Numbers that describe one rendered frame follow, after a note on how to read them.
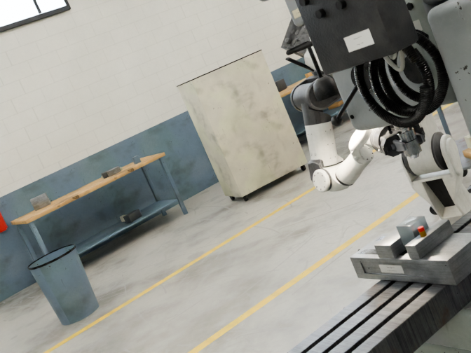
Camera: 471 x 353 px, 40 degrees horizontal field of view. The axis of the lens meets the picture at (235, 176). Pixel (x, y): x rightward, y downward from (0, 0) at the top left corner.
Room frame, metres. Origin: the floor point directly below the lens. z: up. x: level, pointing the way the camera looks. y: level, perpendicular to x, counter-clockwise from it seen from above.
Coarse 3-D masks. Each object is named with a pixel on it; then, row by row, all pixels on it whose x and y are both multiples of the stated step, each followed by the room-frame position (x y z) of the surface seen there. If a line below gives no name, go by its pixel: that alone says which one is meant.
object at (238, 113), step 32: (256, 64) 8.03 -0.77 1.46; (192, 96) 7.89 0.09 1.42; (224, 96) 7.83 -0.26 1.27; (256, 96) 7.97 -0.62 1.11; (224, 128) 7.78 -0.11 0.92; (256, 128) 7.91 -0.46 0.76; (288, 128) 8.05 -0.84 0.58; (224, 160) 7.77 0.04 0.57; (256, 160) 7.85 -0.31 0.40; (288, 160) 7.99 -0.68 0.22; (224, 192) 8.20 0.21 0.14
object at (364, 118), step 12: (336, 72) 1.71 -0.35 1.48; (348, 72) 1.67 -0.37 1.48; (336, 84) 1.72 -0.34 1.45; (348, 84) 1.68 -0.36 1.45; (360, 96) 1.66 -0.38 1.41; (372, 96) 1.63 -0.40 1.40; (348, 108) 1.71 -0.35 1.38; (360, 108) 1.68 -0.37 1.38; (384, 108) 1.61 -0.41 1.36; (360, 120) 1.69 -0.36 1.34; (372, 120) 1.66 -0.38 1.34
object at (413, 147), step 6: (414, 132) 1.70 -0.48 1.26; (402, 138) 1.69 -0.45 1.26; (408, 138) 1.69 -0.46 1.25; (414, 138) 1.69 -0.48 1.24; (408, 144) 1.69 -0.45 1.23; (414, 144) 1.69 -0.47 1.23; (408, 150) 1.69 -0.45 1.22; (414, 150) 1.69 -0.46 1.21; (420, 150) 1.69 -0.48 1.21; (408, 156) 1.70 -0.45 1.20
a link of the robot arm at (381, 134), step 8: (384, 128) 1.82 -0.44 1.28; (392, 128) 1.82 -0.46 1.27; (416, 128) 1.75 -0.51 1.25; (376, 136) 1.83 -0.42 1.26; (384, 136) 1.79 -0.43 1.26; (392, 136) 1.74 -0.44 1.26; (424, 136) 1.75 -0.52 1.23; (376, 144) 1.83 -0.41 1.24; (384, 144) 1.74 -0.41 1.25; (384, 152) 1.74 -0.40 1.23; (392, 152) 1.74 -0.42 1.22; (400, 152) 1.74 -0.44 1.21
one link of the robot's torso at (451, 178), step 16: (448, 144) 2.30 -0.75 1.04; (400, 160) 2.40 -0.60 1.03; (448, 160) 2.28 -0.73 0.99; (416, 176) 2.44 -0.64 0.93; (432, 176) 2.36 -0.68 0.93; (448, 176) 2.31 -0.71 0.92; (416, 192) 2.41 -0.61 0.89; (432, 192) 2.42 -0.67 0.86; (448, 192) 2.39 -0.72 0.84; (464, 192) 2.40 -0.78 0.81; (432, 208) 2.40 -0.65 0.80; (448, 208) 2.44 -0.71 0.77; (464, 208) 2.36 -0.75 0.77
